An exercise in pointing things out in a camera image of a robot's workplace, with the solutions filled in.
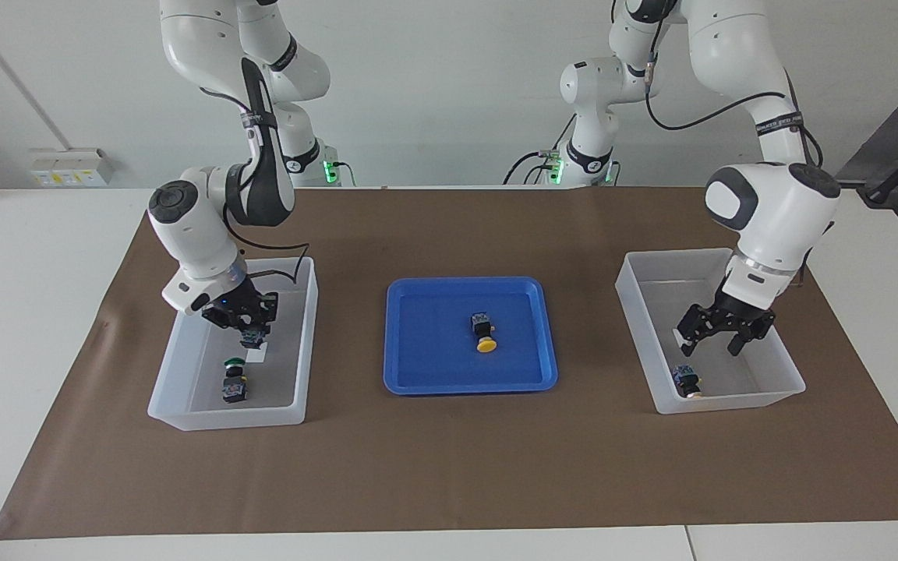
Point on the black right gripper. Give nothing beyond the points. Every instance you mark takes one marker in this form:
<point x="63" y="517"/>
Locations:
<point x="235" y="304"/>

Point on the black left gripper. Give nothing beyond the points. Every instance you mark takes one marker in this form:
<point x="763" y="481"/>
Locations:
<point x="744" y="305"/>

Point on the green mushroom push button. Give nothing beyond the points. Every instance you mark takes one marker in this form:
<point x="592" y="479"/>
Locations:
<point x="235" y="382"/>
<point x="253" y="337"/>

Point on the yellow mushroom push button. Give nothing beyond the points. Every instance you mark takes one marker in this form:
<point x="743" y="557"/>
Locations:
<point x="484" y="331"/>
<point x="687" y="382"/>

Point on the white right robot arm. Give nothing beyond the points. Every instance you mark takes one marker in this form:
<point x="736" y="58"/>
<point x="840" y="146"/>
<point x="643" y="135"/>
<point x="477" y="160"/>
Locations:
<point x="199" y="226"/>

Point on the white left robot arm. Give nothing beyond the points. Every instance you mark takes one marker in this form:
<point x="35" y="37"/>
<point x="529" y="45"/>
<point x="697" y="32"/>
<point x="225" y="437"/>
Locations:
<point x="776" y="202"/>

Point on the translucent white plastic box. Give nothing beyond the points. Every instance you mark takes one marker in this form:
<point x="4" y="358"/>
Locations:
<point x="184" y="405"/>
<point x="768" y="389"/>

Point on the blue plastic tray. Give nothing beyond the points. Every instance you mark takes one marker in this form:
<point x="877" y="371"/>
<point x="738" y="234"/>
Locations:
<point x="433" y="351"/>

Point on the brown paper table mat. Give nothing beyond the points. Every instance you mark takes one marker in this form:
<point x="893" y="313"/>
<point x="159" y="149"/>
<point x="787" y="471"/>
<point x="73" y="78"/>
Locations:
<point x="449" y="467"/>

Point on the white wall socket box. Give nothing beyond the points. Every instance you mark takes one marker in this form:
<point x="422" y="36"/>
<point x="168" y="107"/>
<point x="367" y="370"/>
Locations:
<point x="71" y="167"/>

